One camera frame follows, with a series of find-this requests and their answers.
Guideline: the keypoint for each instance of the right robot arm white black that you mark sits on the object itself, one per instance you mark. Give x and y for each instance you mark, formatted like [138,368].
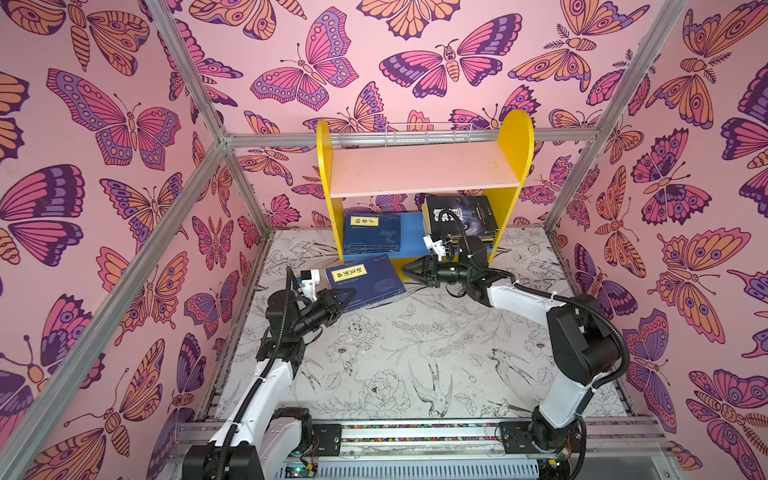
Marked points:
[588,350]

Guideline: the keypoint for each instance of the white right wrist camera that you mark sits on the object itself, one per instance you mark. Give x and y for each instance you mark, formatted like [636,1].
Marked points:
[437,246]

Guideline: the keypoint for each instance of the yellow pink blue bookshelf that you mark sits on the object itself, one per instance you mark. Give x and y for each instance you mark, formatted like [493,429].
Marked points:
[499,168]

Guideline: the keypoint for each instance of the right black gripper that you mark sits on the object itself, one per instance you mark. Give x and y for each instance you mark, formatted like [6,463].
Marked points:
[427,270]

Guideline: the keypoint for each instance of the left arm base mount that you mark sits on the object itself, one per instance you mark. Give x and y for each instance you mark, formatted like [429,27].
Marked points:
[324,441]

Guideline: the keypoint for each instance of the navy book yellow label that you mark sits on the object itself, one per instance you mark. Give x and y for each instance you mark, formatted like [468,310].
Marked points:
[365,256]

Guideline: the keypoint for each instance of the navy book underneath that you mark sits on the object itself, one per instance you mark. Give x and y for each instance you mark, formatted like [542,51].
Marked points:
[366,233]

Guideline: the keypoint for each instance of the small green circuit board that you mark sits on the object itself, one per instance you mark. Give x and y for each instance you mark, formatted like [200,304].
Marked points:
[299,471]

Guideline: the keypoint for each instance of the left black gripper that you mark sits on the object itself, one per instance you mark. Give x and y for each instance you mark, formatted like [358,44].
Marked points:
[327,309]

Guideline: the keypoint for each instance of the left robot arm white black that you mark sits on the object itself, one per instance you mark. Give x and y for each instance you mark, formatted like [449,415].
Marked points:
[256,440]

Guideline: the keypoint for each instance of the aluminium front rail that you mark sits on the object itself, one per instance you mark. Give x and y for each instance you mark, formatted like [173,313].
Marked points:
[605,437]

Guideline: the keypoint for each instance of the white slotted cable duct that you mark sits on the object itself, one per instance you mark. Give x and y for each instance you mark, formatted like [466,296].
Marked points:
[431,469]

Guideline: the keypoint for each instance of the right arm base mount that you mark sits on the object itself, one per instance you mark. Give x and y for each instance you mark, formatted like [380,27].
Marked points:
[522,438]

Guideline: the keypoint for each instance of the black wolf eye book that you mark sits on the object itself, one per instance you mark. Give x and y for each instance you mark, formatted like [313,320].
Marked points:
[474,212]

